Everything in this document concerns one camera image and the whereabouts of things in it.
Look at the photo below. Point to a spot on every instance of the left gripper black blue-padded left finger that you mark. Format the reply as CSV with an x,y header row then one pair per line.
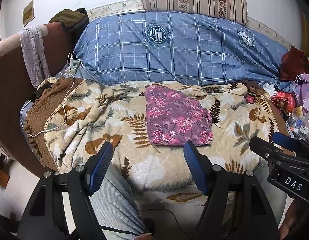
x,y
60,208

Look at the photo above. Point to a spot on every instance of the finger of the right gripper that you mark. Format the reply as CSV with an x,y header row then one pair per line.
x,y
264,149

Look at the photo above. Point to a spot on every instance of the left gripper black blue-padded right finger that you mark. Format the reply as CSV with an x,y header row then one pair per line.
x,y
236,206

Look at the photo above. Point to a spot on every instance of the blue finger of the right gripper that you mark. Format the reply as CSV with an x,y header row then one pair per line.
x,y
285,141

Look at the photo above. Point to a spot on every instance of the purple pink floral garment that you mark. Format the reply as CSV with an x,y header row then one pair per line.
x,y
172,118

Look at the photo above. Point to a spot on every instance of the right hand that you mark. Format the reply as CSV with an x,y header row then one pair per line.
x,y
296,222

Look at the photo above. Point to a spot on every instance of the clear plastic bag clutter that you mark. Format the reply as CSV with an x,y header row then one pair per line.
x,y
298,123

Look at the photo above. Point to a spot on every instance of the grey trouser right leg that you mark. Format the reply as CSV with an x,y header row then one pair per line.
x,y
275,196

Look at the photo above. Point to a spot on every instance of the red crumpled packet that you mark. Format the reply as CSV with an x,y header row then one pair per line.
x,y
285,102

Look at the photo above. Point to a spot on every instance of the small red box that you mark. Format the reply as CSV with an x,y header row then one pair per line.
x,y
250,98

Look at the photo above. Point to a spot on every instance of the lilac patterned cloth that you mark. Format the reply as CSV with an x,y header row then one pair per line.
x,y
301,91

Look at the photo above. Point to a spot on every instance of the brown leather pouch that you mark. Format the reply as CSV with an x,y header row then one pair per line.
x,y
254,88

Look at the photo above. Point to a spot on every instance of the dark red plastic bag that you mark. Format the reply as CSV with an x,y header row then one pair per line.
x,y
293,63

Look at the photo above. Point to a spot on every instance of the beige leaf-print fleece blanket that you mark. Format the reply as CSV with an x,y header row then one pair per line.
x,y
93,114

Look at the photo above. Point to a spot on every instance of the brown sofa armrest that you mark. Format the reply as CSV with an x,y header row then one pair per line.
x,y
16,88

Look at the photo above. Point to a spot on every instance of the white power strip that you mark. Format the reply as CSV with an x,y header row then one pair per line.
x,y
73,65

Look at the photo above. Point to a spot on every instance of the blue plaid quilt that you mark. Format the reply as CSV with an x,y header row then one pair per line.
x,y
174,46

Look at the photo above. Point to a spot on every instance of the grey-white cloth on sofa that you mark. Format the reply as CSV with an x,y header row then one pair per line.
x,y
31,41

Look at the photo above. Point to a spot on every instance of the olive green cloth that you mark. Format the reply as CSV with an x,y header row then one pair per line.
x,y
71,19

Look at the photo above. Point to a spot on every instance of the small wall plaque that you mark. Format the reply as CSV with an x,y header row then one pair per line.
x,y
28,14

